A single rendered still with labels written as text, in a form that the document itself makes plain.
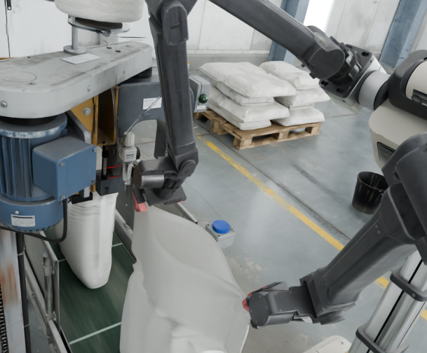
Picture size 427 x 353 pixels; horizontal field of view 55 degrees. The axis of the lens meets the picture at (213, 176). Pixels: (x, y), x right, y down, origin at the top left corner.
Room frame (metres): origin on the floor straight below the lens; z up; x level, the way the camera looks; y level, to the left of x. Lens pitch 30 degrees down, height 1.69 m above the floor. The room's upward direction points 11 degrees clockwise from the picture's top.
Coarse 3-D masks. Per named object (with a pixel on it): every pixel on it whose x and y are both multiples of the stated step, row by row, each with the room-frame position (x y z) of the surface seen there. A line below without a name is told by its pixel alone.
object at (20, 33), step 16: (0, 0) 3.22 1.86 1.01; (16, 0) 3.30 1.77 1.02; (32, 0) 3.37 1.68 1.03; (0, 16) 3.21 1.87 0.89; (16, 16) 3.29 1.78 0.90; (32, 16) 3.37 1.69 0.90; (48, 16) 3.45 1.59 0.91; (64, 16) 3.54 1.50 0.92; (0, 32) 3.21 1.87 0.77; (16, 32) 3.29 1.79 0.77; (32, 32) 3.37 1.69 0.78; (48, 32) 3.45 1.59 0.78; (64, 32) 3.54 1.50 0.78; (0, 48) 3.20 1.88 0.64; (16, 48) 3.28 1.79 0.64; (32, 48) 3.36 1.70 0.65; (48, 48) 3.45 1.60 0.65
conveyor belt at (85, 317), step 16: (112, 240) 1.50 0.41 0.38; (64, 256) 1.34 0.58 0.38; (112, 256) 1.40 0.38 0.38; (128, 256) 1.42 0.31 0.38; (64, 272) 1.24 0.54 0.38; (112, 272) 1.30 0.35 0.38; (128, 272) 1.32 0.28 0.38; (64, 288) 1.16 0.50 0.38; (80, 288) 1.18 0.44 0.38; (96, 288) 1.20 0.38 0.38; (112, 288) 1.21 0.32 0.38; (64, 304) 1.09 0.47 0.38; (80, 304) 1.10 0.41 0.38; (96, 304) 1.12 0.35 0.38; (112, 304) 1.13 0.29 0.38; (64, 320) 1.01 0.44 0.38; (80, 320) 1.03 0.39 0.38; (96, 320) 1.04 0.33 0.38; (112, 320) 1.06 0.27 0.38; (80, 336) 0.96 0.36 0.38; (96, 336) 0.97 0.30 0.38; (112, 336) 0.99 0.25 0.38; (80, 352) 0.90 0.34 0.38; (96, 352) 0.91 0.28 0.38; (112, 352) 0.92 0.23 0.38
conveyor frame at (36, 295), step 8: (120, 224) 1.58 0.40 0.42; (120, 232) 1.57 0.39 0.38; (128, 232) 1.54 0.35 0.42; (120, 240) 1.52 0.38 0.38; (128, 240) 1.50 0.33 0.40; (128, 248) 1.50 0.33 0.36; (24, 256) 1.25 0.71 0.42; (32, 272) 1.17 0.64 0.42; (32, 280) 1.14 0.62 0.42; (32, 288) 1.19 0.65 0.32; (32, 296) 1.17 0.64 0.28; (40, 296) 1.07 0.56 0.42; (32, 304) 1.13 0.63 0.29; (40, 304) 1.04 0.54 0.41; (40, 312) 1.10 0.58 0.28; (40, 320) 1.06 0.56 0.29; (56, 328) 0.94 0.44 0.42; (56, 336) 0.91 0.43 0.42; (64, 336) 0.95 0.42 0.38; (56, 344) 0.89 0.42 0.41; (56, 352) 0.94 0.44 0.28; (64, 352) 0.86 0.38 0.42; (72, 352) 0.89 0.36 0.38
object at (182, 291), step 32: (160, 224) 0.91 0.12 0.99; (192, 224) 0.88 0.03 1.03; (160, 256) 0.76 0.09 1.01; (192, 256) 0.88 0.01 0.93; (224, 256) 0.78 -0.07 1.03; (128, 288) 0.88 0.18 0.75; (160, 288) 0.75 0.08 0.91; (192, 288) 0.71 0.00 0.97; (224, 288) 0.69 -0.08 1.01; (128, 320) 0.85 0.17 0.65; (160, 320) 0.75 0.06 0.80; (192, 320) 0.71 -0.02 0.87; (224, 320) 0.68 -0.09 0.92; (128, 352) 0.82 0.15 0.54; (160, 352) 0.72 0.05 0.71; (192, 352) 0.67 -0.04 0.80; (224, 352) 0.67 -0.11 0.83
